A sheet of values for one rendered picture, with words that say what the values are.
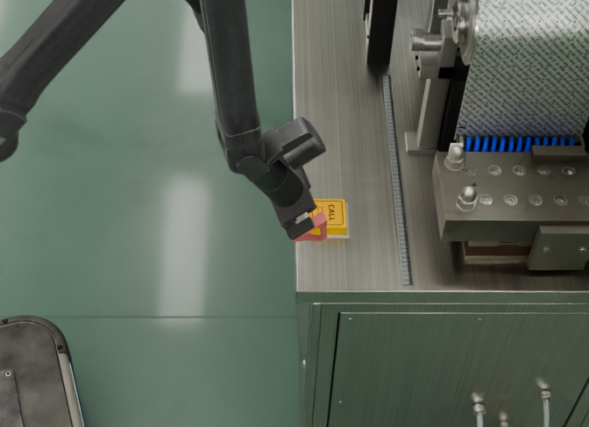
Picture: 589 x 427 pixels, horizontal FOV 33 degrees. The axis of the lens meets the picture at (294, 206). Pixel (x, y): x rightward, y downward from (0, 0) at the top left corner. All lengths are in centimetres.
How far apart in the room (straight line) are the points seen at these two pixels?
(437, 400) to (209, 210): 116
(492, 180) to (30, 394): 125
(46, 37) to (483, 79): 82
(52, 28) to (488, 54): 79
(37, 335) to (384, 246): 105
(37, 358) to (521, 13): 145
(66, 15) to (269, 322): 170
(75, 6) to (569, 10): 86
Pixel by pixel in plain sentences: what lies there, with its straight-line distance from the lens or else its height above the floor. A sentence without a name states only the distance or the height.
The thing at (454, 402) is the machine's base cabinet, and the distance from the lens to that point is 216.
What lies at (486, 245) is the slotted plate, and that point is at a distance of 180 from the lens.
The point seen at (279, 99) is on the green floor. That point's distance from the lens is 334.
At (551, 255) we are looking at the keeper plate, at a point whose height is 96.
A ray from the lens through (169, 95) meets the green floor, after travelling 337.
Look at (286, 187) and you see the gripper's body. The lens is 155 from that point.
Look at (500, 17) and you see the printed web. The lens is 169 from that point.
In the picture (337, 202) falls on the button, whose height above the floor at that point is 92.
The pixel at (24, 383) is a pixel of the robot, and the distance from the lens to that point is 248.
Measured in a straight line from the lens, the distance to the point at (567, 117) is 186.
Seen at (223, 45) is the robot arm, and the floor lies 149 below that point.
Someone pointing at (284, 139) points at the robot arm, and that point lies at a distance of 149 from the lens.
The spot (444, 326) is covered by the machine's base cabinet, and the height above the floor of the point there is 78.
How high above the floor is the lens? 236
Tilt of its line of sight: 51 degrees down
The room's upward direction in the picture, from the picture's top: 2 degrees clockwise
